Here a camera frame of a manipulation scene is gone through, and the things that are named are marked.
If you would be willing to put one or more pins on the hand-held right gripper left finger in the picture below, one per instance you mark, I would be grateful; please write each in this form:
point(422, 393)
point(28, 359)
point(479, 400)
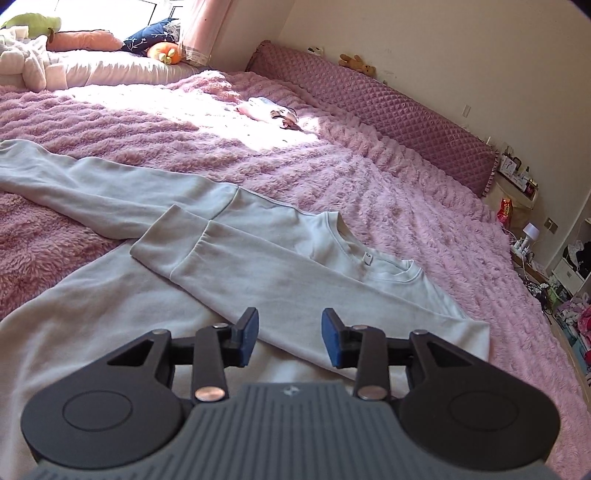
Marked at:
point(248, 340)

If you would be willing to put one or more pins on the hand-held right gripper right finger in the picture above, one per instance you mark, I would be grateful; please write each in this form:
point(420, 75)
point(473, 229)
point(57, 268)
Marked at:
point(330, 340)

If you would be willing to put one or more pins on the pale long-sleeve sweatshirt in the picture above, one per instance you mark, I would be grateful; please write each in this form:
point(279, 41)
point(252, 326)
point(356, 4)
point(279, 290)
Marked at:
point(277, 258)

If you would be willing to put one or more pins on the pile of colourful clothes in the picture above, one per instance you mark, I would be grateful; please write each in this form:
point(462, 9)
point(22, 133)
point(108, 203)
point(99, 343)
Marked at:
point(577, 323)

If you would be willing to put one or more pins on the pink fluffy blanket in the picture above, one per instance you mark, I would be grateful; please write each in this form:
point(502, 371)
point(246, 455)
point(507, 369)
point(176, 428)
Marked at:
point(323, 175)

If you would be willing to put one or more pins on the white power strip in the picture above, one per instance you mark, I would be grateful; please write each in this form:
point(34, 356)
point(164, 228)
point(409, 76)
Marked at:
point(521, 245)

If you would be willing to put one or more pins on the red snack bag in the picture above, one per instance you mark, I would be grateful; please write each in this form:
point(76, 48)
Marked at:
point(505, 211)

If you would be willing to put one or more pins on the white table lamp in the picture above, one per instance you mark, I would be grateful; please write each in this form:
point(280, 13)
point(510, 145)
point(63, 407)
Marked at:
point(531, 231)

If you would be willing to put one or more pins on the small pink garment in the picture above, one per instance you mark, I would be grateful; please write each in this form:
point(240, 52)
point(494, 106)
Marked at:
point(263, 108)

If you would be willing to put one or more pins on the purple quilted headboard cushion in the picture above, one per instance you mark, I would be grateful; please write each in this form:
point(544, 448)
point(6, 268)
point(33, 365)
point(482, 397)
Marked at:
point(392, 106)

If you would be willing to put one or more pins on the cluttered bedside shelf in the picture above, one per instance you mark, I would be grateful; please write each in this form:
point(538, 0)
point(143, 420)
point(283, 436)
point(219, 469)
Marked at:
point(515, 173)

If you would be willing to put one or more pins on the white storage cabinet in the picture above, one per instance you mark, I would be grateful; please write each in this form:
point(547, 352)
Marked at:
point(570, 272)

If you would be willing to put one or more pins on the yellow teddy bear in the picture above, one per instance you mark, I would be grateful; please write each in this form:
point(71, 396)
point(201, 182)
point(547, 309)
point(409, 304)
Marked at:
point(368, 70)

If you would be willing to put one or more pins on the brown teddy bear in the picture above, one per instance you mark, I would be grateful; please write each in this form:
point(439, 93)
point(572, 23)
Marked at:
point(351, 60)

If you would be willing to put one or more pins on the small white figurine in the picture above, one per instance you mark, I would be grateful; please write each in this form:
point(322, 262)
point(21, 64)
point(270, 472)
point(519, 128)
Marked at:
point(316, 50)

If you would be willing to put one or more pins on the orange plush toy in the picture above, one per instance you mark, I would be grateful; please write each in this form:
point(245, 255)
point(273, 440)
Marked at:
point(161, 51)

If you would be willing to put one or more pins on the pink curtain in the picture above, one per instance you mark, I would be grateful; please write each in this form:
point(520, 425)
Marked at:
point(198, 27)

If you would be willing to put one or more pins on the navy floral pillow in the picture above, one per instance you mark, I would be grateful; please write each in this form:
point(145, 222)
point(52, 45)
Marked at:
point(152, 37)

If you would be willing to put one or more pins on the pink pillow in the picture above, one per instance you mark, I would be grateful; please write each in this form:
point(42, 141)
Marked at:
point(83, 40)

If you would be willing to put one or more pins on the white plush toy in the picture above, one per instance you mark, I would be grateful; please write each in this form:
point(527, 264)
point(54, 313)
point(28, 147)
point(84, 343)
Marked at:
point(27, 60)

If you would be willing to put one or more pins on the green plush toy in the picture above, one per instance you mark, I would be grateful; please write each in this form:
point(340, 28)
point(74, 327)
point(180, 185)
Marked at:
point(27, 23)

